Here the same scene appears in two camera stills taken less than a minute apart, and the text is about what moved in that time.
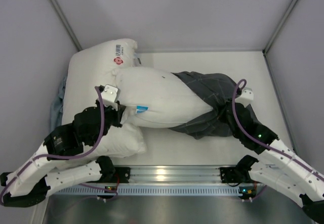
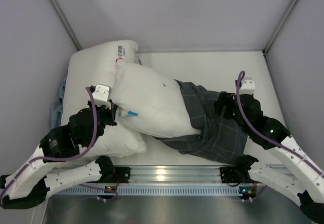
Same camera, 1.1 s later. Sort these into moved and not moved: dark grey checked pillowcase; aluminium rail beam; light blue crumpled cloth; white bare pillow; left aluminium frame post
Moved: dark grey checked pillowcase
Not moved: left aluminium frame post; white bare pillow; aluminium rail beam; light blue crumpled cloth
